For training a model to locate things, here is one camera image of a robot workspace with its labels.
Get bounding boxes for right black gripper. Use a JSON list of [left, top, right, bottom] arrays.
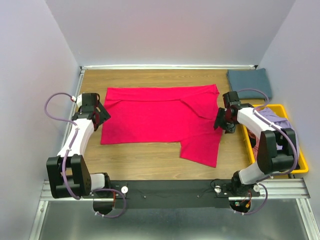
[[212, 107, 237, 134]]

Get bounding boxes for red t shirt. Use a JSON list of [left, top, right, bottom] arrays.
[[100, 84, 223, 168]]

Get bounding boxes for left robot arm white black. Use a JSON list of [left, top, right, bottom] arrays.
[[46, 104, 111, 200]]

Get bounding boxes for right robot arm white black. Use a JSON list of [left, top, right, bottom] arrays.
[[214, 104, 299, 196]]

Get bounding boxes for folded grey-blue t shirt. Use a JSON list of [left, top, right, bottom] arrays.
[[226, 68, 273, 100]]

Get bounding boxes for pink garment in bin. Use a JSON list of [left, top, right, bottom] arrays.
[[252, 142, 259, 160]]

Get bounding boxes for lavender t shirt in bin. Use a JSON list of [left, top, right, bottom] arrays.
[[247, 107, 300, 158]]

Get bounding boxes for yellow plastic bin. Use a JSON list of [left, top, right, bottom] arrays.
[[241, 104, 309, 174]]

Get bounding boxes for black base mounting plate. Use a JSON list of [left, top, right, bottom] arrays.
[[87, 179, 260, 214]]

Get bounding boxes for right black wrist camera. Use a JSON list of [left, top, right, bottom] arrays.
[[222, 91, 241, 108]]

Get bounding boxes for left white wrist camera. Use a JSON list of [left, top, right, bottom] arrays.
[[70, 94, 83, 108]]

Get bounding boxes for aluminium left side rail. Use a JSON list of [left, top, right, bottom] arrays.
[[51, 69, 86, 181]]

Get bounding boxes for aluminium rail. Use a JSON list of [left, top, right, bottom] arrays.
[[40, 178, 311, 201], [51, 69, 86, 181]]

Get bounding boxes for aluminium front rail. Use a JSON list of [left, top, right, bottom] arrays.
[[40, 178, 311, 201]]

